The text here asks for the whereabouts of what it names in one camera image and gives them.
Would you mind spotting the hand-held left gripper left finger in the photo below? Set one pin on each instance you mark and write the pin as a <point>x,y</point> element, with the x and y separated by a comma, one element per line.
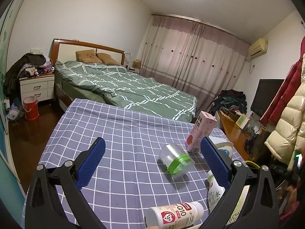
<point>91,164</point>

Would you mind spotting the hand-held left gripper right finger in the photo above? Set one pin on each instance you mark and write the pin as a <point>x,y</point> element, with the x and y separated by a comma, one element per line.
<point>214,162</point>

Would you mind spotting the white plastic bowl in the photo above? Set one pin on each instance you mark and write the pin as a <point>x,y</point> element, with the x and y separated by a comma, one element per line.
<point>225,146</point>

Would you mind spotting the yellow rimmed trash bin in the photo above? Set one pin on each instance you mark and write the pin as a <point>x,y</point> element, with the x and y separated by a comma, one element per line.
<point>253,165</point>

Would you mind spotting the cream patterned box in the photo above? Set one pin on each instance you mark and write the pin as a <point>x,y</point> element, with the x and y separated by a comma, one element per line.
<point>238,207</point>

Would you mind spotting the white supplement bottle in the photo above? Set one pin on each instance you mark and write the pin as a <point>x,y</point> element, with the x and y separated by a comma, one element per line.
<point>171,216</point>

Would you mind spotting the white green drink bottle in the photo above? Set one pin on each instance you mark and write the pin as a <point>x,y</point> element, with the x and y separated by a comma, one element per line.
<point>213,190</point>

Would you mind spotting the pink strawberry milk carton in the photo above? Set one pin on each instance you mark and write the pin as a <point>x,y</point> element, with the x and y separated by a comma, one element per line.
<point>200,133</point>

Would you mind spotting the grey checked tablecloth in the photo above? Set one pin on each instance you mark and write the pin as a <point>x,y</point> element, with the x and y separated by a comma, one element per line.
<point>119,148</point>

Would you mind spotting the wooden desk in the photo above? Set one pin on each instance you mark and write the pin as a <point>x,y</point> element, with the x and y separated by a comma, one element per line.
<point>233,133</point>

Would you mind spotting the pink cloth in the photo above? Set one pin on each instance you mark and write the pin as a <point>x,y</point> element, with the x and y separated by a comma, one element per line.
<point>289,211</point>

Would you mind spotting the clear jar with green lid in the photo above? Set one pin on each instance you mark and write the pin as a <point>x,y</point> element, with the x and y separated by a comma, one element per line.
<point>170,156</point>

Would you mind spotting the cream puffer jacket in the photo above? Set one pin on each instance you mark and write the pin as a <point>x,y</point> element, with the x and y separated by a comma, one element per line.
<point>288,128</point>

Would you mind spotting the green white box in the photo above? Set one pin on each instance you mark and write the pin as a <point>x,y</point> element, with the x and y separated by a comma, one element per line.
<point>241,121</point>

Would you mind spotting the dark clothes heap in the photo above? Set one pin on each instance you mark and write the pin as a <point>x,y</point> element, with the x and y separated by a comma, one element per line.
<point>231,100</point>

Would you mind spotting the black television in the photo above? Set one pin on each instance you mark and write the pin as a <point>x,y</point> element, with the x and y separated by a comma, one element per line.
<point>266,97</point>

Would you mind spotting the red coat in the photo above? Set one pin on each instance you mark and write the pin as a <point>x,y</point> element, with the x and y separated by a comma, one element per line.
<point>281,93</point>

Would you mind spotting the red bucket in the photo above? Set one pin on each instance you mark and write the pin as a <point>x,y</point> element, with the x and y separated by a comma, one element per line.
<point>31,108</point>

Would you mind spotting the green checked duvet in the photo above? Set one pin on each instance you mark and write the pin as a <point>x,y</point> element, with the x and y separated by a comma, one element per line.
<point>133,88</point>

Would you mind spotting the heap of plastic bags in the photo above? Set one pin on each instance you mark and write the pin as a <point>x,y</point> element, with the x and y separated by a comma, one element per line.
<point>14,111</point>

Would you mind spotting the white wooden nightstand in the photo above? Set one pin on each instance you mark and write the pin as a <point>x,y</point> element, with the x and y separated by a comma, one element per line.
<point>35,88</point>

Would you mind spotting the pink beige curtain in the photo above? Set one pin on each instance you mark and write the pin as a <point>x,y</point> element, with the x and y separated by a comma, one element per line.
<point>190,59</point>

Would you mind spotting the brown bear face pillow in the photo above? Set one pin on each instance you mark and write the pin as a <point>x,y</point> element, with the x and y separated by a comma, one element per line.
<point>87,55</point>

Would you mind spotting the small cardboard box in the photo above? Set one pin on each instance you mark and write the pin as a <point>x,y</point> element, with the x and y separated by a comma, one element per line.
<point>136,64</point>

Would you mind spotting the pile of clothes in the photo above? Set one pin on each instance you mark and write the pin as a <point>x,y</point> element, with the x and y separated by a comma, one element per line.
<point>33,59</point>

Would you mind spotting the cream air conditioner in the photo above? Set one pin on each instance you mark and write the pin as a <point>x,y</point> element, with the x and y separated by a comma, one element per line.
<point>257,47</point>

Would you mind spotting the wooden bed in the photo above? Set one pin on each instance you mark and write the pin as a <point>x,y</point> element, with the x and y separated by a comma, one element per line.
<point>71,43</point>

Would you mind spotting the white green wardrobe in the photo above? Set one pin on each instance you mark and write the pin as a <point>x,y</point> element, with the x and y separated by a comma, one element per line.
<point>4,52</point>

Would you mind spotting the wall switch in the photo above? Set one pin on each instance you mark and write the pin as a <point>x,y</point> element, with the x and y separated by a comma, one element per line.
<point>36,51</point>

